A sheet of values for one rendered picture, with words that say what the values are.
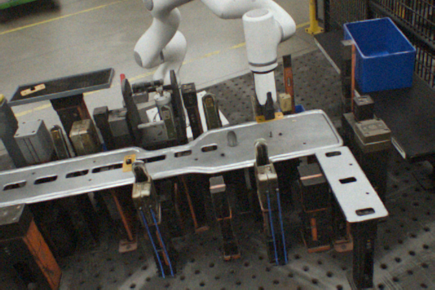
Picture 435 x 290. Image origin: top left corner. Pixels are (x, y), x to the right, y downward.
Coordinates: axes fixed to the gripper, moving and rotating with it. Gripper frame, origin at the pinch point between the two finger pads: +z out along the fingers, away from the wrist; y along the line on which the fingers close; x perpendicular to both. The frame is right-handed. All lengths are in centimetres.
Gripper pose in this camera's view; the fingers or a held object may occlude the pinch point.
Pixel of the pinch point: (268, 111)
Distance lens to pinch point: 135.5
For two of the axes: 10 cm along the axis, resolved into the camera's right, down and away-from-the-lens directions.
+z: 1.6, 8.2, 5.4
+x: 9.8, -1.9, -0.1
